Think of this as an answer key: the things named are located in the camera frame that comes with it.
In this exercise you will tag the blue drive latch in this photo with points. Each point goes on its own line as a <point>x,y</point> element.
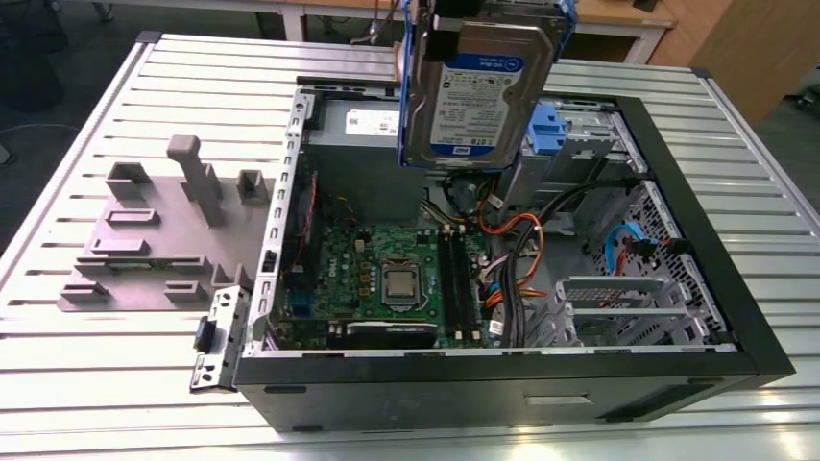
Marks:
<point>547,137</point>

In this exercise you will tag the black chair base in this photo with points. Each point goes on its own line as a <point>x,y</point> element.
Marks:
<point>809,99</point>

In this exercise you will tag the green RAM stick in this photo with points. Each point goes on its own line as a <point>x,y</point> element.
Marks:
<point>131,263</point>

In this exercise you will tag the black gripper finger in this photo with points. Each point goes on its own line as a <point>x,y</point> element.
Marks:
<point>442,38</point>

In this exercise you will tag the wooden top desk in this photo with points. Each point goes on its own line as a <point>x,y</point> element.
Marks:
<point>615,19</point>

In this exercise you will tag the grey power supply unit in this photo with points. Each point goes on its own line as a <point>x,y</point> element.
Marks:
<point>359,192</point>

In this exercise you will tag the black RAM slot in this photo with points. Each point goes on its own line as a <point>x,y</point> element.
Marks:
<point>467,283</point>
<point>450,283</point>

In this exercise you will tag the silver CPU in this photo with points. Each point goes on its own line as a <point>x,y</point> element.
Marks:
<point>401,282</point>

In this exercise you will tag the white framed desk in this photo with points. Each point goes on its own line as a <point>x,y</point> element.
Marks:
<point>291,26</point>

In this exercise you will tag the black graphics card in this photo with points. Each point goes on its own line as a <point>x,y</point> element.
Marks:
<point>385,336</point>

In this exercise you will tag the grey metal drive cage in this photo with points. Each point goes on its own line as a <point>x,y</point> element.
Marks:
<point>533,187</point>

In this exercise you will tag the black CPU socket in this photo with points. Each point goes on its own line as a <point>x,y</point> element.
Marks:
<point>401,261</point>

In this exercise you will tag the black open PC case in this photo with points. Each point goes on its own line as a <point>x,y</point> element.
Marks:
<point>449,394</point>

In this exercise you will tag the green motherboard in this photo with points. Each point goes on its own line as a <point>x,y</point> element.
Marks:
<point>350,240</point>

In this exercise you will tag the hard disk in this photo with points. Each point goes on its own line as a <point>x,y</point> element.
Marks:
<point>474,96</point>

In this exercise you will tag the grey metal slot bracket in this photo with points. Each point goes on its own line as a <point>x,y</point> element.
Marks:
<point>225,307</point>

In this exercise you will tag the grey parts rack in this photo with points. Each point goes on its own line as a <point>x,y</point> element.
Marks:
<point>174,240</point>

